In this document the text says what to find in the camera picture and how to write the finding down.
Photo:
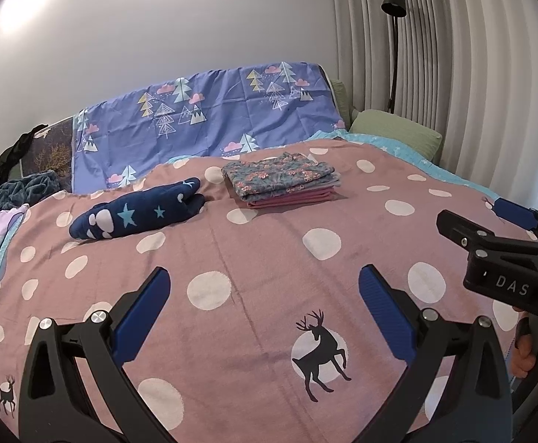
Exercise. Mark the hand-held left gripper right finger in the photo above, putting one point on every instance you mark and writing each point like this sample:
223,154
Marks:
384,318

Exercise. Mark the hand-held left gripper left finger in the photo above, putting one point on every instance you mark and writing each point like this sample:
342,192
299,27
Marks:
142,318

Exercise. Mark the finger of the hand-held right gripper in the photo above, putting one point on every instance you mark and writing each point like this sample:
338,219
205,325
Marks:
511,212
477,233

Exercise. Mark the teal floral shirt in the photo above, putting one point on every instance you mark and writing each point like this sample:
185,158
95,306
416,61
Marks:
278,175

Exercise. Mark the person's right hand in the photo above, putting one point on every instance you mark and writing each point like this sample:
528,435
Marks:
523,350

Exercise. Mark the navy star-print cloth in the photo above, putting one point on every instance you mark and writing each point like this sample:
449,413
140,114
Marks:
135,214

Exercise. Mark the turquoise bed sheet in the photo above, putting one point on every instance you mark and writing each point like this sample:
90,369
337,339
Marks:
403,150

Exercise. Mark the green pillow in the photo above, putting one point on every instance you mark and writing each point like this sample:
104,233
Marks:
398,134
340,97

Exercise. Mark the pink polka dot blanket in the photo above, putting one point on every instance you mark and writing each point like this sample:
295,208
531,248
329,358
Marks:
259,249

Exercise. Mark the pink folded garment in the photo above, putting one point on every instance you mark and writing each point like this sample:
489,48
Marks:
292,199

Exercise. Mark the white pleated curtain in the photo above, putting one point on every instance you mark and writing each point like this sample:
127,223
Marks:
458,55

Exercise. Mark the dark blue fleece blanket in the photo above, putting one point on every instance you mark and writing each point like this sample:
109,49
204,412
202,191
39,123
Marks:
24,191

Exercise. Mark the dark floral headboard panel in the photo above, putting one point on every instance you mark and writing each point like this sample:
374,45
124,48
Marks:
54,152

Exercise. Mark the black garment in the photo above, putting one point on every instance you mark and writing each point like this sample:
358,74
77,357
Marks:
15,150

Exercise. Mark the blue tree-print sheet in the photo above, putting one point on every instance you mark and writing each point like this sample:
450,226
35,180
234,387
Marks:
223,110

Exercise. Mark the black floor lamp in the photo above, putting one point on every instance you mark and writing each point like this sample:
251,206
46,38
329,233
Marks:
393,0

